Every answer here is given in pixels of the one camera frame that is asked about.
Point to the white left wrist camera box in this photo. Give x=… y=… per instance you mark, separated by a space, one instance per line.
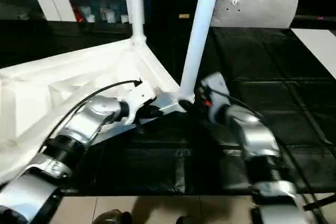
x=139 y=95

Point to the black work mat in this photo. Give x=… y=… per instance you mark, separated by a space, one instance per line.
x=252 y=77

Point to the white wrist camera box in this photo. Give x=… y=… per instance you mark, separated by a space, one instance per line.
x=212 y=85
x=139 y=95

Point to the white sheet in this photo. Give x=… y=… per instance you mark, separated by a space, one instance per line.
x=317 y=43

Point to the small yellow label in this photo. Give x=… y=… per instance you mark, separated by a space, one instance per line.
x=184 y=16

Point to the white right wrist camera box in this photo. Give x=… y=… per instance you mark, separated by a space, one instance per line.
x=212 y=85

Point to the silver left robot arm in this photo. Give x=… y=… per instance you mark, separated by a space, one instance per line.
x=73 y=140

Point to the white plastic table top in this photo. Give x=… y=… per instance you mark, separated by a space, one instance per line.
x=52 y=87

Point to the white plastic table leg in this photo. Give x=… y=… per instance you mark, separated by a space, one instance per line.
x=136 y=6
x=199 y=35

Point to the white mug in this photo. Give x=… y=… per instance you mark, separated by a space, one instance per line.
x=124 y=18

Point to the grey cushion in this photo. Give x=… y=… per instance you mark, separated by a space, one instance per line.
x=257 y=6

